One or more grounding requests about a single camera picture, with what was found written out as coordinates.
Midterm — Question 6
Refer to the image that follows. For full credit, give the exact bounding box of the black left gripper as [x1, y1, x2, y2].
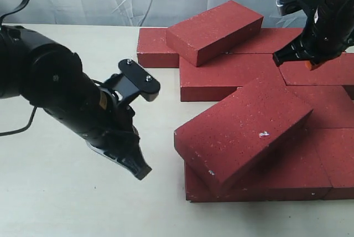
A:
[44, 74, 152, 180]

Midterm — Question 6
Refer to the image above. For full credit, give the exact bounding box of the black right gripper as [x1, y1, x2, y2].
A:
[273, 0, 353, 70]

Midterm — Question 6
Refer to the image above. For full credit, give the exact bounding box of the red brick with white chip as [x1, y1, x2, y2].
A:
[174, 78, 313, 197]

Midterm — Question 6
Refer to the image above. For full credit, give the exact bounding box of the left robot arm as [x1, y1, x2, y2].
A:
[1, 26, 160, 180]

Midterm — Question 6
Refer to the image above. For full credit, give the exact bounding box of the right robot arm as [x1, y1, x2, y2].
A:
[273, 0, 353, 70]

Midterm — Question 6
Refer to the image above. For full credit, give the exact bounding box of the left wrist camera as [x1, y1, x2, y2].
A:
[102, 59, 160, 107]

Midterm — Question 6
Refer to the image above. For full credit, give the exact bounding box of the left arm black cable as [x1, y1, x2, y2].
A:
[0, 0, 38, 137]

